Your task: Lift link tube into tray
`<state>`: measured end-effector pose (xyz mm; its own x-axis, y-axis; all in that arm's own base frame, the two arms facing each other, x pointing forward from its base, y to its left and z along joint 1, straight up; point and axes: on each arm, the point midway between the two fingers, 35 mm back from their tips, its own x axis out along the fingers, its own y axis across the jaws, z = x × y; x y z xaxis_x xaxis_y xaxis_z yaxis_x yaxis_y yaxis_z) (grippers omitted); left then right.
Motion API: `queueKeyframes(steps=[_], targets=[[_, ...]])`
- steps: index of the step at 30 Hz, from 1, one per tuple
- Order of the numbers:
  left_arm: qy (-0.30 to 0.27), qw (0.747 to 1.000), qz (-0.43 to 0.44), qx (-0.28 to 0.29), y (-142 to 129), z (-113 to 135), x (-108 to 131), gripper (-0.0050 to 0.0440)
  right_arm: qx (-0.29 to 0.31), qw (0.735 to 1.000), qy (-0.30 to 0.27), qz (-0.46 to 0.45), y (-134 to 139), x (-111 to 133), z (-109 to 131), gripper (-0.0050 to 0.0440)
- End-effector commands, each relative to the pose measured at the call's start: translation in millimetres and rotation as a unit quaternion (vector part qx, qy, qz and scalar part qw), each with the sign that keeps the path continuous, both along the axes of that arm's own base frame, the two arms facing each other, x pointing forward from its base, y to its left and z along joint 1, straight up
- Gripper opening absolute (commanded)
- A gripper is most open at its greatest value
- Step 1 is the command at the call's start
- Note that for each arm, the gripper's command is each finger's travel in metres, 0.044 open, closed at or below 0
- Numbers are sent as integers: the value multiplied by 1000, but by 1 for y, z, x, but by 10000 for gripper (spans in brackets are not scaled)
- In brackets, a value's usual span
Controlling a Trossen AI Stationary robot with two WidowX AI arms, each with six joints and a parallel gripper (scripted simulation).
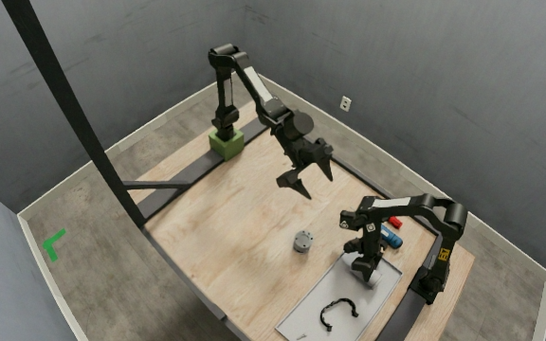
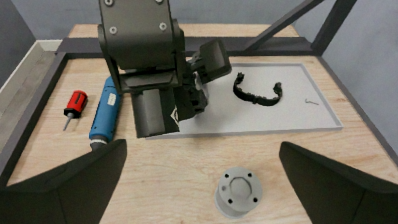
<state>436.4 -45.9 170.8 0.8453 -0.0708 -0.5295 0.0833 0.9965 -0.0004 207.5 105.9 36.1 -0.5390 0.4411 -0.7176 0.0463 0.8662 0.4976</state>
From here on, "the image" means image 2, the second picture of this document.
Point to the black metal support frame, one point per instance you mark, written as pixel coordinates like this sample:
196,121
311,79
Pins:
330,27

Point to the blue cylindrical tool body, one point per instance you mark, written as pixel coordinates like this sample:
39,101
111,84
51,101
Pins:
104,121

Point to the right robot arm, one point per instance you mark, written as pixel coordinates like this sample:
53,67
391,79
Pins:
140,35

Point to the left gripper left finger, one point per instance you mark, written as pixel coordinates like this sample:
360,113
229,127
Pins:
75,192

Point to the red screwdriver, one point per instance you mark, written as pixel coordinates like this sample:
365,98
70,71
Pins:
74,106

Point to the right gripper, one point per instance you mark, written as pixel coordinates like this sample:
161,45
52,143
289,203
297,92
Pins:
211,62

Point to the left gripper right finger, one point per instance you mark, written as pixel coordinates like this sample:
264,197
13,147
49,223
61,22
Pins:
332,192

